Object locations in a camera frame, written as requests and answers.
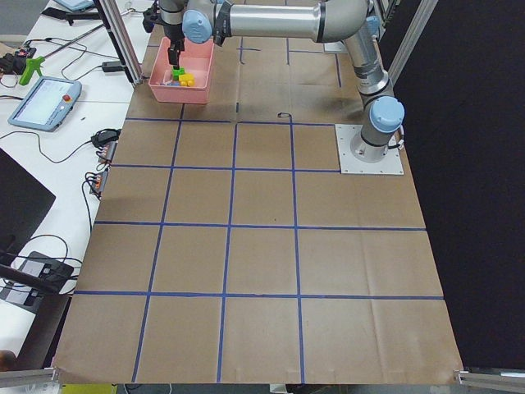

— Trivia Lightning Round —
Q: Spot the green toy block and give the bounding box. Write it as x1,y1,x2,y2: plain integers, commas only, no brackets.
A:
171,67,185,81

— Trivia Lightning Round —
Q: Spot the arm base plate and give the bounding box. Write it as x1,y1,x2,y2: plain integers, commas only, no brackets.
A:
335,124,404,176

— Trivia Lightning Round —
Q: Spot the black power adapter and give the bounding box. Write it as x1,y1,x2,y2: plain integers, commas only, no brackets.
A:
101,61,124,73

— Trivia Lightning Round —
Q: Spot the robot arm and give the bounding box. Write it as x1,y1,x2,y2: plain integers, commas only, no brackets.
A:
143,1,394,114

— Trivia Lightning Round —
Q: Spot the aluminium frame post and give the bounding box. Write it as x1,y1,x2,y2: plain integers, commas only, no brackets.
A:
94,0,143,85

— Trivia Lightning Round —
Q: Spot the green handled reacher tool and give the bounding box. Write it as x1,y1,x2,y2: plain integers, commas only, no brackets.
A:
19,57,45,86

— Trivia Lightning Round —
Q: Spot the yellow toy block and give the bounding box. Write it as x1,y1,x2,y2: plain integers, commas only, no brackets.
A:
178,73,195,87

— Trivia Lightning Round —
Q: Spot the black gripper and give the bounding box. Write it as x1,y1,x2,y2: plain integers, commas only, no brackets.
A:
143,3,185,66

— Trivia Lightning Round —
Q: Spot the teach pendant tablet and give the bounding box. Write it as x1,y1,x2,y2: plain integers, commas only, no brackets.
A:
7,76,82,132

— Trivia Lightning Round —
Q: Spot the pink plastic box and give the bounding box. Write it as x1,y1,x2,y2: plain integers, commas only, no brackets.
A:
148,37,214,104

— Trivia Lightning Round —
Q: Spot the black camera tripod stand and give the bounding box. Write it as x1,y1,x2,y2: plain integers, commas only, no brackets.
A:
1,234,82,295

